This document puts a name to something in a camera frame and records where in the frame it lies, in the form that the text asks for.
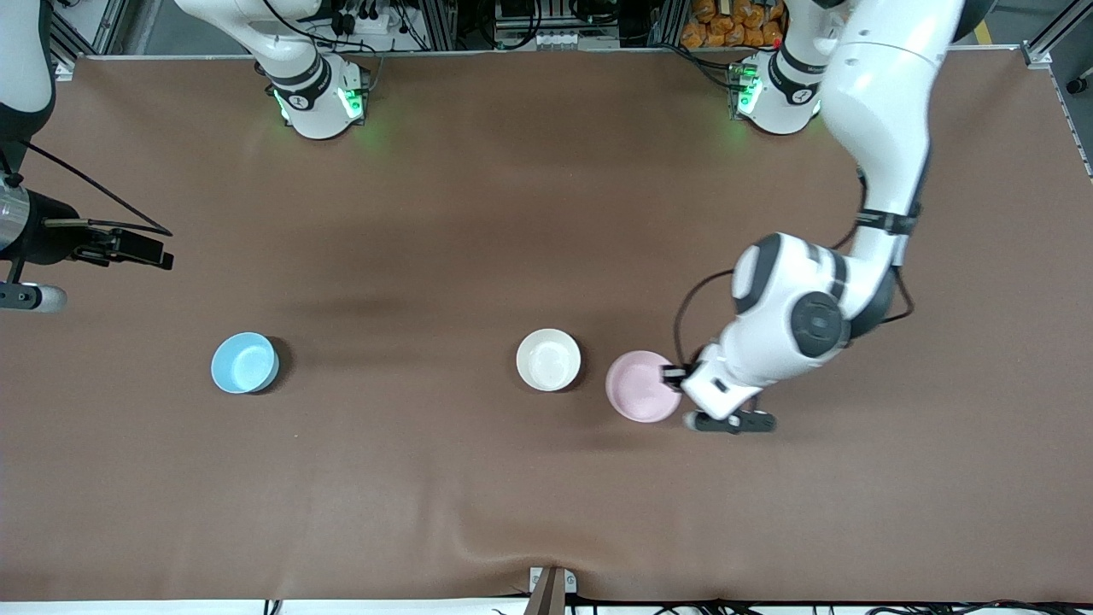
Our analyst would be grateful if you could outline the light blue plastic bowl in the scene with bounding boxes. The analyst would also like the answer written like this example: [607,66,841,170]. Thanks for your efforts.
[210,331,280,395]

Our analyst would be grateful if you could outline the aluminium frame profile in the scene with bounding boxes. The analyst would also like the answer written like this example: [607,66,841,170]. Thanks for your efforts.
[1020,0,1093,69]
[50,0,131,62]

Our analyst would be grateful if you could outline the white plastic bowl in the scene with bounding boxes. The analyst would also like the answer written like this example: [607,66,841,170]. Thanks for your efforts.
[516,328,582,393]

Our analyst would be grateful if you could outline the pink plastic bowl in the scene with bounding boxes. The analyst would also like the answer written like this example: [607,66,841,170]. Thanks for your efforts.
[605,349,684,424]

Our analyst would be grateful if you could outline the metal table clamp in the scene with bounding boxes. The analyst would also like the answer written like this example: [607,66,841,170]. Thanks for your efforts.
[528,565,578,615]

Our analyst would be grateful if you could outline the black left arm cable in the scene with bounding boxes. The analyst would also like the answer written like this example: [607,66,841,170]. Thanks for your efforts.
[673,167,916,368]

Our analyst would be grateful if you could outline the orange snack packets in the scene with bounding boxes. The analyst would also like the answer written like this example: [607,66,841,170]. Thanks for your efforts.
[681,0,786,50]

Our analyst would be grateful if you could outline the brown table mat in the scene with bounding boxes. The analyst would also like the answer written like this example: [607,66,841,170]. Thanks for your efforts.
[0,50,1093,604]

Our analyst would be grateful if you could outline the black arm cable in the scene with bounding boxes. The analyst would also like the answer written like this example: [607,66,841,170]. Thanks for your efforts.
[673,167,916,368]
[0,141,174,238]

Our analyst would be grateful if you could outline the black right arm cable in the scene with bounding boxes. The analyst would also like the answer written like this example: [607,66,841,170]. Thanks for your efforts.
[0,141,174,238]

